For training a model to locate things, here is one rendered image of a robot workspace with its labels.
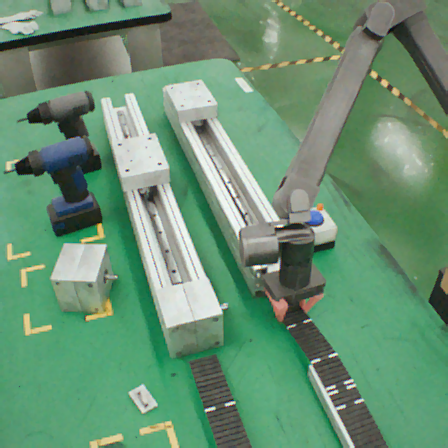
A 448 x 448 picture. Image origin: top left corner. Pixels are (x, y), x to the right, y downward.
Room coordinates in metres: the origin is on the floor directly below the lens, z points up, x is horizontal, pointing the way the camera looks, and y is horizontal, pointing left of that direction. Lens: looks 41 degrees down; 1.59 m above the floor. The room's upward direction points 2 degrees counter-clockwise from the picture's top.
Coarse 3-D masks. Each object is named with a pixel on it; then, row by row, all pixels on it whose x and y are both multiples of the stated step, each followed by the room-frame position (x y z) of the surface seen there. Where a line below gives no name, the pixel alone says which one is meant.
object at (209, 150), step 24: (216, 120) 1.25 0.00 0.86; (192, 144) 1.14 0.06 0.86; (216, 144) 1.18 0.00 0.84; (192, 168) 1.15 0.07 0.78; (216, 168) 1.07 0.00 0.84; (240, 168) 1.03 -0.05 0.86; (216, 192) 0.94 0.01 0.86; (240, 192) 0.99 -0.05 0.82; (216, 216) 0.94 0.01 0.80; (240, 216) 0.85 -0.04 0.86; (264, 216) 0.85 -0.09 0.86; (240, 264) 0.77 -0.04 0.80
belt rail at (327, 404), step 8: (312, 368) 0.51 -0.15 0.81; (312, 376) 0.50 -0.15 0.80; (320, 384) 0.47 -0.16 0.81; (320, 392) 0.46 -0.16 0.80; (320, 400) 0.46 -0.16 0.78; (328, 400) 0.44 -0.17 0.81; (328, 408) 0.43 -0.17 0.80; (328, 416) 0.43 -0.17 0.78; (336, 416) 0.41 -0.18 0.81; (336, 424) 0.40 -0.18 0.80; (336, 432) 0.39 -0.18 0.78; (344, 432) 0.38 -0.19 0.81; (344, 440) 0.37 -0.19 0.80
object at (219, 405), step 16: (192, 368) 0.51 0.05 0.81; (208, 368) 0.51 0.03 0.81; (208, 384) 0.48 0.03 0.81; (224, 384) 0.48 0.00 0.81; (208, 400) 0.45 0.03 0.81; (224, 400) 0.45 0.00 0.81; (208, 416) 0.42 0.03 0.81; (224, 416) 0.42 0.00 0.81; (224, 432) 0.39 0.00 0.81; (240, 432) 0.39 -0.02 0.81
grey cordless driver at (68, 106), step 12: (60, 96) 1.18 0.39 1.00; (72, 96) 1.18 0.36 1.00; (84, 96) 1.18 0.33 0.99; (36, 108) 1.14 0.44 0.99; (48, 108) 1.14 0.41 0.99; (60, 108) 1.14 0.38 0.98; (72, 108) 1.15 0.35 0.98; (84, 108) 1.17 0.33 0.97; (24, 120) 1.13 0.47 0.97; (36, 120) 1.12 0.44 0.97; (48, 120) 1.13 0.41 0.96; (60, 120) 1.14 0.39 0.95; (72, 120) 1.16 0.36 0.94; (72, 132) 1.16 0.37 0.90; (84, 132) 1.18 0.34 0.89; (96, 156) 1.16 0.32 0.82; (84, 168) 1.14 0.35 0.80; (96, 168) 1.16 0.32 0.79
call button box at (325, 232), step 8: (312, 208) 0.90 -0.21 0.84; (328, 216) 0.87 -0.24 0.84; (312, 224) 0.84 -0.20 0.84; (320, 224) 0.84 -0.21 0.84; (328, 224) 0.85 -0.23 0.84; (320, 232) 0.82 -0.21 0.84; (328, 232) 0.83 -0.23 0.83; (336, 232) 0.84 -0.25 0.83; (320, 240) 0.82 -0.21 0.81; (328, 240) 0.83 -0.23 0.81; (320, 248) 0.82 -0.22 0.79; (328, 248) 0.83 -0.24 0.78
